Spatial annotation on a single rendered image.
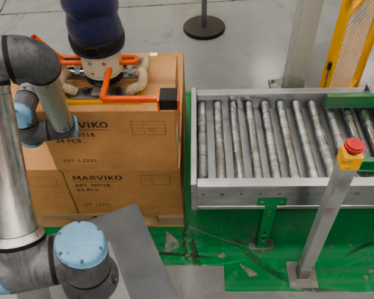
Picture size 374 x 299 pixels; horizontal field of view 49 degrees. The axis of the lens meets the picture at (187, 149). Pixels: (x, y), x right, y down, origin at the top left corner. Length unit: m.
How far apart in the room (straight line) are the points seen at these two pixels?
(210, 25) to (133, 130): 2.37
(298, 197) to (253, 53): 1.97
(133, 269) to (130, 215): 0.23
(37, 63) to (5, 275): 0.60
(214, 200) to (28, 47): 1.16
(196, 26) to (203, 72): 0.68
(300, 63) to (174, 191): 1.43
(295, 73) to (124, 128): 1.67
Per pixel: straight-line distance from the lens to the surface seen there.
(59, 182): 2.22
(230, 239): 2.42
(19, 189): 1.24
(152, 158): 1.94
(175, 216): 2.36
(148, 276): 1.50
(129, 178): 2.11
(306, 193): 2.00
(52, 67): 1.22
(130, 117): 1.76
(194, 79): 3.40
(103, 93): 1.62
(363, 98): 2.41
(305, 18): 2.89
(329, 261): 2.45
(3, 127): 1.20
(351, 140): 1.55
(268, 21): 4.19
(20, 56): 1.17
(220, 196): 1.95
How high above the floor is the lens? 2.10
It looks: 48 degrees down
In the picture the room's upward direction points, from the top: 2 degrees counter-clockwise
